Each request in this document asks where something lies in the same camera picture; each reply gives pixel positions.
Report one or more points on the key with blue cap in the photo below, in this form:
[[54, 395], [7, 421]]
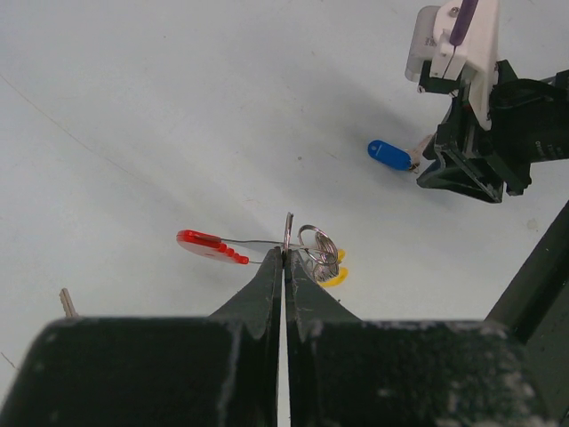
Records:
[[398, 159]]

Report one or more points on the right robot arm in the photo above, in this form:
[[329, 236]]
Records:
[[529, 125]]

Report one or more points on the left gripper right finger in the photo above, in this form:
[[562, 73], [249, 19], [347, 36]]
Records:
[[345, 371]]

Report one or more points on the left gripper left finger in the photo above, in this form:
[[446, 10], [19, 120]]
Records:
[[219, 370]]

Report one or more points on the red handled metal key holder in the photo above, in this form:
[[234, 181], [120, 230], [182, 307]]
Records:
[[316, 247]]

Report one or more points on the key with green tag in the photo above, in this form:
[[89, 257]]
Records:
[[67, 304]]

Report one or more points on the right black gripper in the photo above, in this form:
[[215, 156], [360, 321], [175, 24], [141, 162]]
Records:
[[465, 160]]

